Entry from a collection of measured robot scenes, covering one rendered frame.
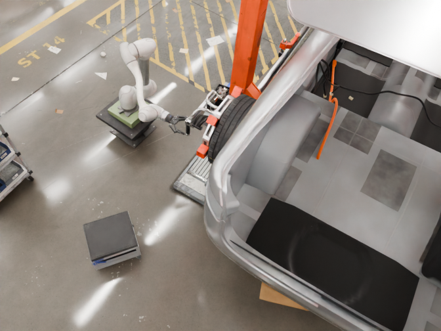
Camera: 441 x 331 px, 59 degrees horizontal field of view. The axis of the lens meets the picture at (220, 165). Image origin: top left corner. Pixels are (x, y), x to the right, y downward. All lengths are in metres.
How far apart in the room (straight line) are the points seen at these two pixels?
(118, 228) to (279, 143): 1.58
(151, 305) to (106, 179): 1.35
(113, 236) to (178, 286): 0.72
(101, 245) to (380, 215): 2.23
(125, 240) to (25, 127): 1.95
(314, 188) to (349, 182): 0.27
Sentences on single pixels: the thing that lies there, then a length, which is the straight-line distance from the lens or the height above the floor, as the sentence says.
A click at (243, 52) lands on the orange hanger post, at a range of 3.39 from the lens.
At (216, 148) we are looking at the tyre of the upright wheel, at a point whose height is 0.98.
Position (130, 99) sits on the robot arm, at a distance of 3.98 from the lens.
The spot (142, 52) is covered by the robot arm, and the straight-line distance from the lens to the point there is 3.57.
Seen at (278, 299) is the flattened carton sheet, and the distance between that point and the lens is 3.67.
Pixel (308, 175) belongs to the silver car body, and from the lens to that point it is 3.06.
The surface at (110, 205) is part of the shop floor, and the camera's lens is 3.98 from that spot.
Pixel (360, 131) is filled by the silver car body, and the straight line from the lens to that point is 3.41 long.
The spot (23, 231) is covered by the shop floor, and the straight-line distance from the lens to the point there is 4.09.
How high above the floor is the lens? 3.49
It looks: 57 degrees down
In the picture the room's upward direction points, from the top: 8 degrees clockwise
